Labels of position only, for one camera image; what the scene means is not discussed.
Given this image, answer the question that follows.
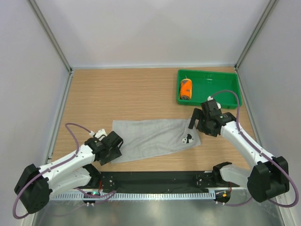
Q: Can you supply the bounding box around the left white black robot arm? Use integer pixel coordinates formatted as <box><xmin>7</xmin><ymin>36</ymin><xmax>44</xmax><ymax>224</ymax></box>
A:
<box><xmin>14</xmin><ymin>129</ymin><xmax>123</xmax><ymax>214</ymax></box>

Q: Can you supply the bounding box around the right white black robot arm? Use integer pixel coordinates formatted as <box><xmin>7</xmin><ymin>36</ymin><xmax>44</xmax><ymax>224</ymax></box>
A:
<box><xmin>188</xmin><ymin>99</ymin><xmax>290</xmax><ymax>202</ymax></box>

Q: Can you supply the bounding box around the green plastic tray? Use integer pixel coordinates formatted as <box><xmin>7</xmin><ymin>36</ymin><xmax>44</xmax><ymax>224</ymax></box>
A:
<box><xmin>176</xmin><ymin>69</ymin><xmax>242</xmax><ymax>106</ymax></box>

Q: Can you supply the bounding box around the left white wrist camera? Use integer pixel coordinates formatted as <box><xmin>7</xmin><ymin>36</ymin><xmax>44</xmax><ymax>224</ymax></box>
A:
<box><xmin>89</xmin><ymin>129</ymin><xmax>107</xmax><ymax>139</ymax></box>

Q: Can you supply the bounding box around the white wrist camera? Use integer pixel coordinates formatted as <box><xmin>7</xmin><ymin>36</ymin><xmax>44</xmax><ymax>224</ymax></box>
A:
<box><xmin>207</xmin><ymin>96</ymin><xmax>221</xmax><ymax>109</ymax></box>
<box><xmin>89</xmin><ymin>129</ymin><xmax>107</xmax><ymax>139</ymax></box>

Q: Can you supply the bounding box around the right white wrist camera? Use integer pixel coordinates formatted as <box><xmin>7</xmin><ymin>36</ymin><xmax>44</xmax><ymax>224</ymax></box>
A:
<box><xmin>207</xmin><ymin>96</ymin><xmax>221</xmax><ymax>109</ymax></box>

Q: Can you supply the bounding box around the white slotted cable duct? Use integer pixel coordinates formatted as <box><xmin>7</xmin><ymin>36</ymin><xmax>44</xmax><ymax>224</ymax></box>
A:
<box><xmin>51</xmin><ymin>190</ymin><xmax>215</xmax><ymax>201</ymax></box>

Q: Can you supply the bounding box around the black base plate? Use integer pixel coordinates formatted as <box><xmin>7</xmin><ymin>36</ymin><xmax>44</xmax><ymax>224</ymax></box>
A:
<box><xmin>91</xmin><ymin>171</ymin><xmax>239</xmax><ymax>194</ymax></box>

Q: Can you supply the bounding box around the aluminium frame rail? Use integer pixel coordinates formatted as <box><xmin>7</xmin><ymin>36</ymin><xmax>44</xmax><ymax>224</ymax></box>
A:
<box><xmin>28</xmin><ymin>169</ymin><xmax>286</xmax><ymax>193</ymax></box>

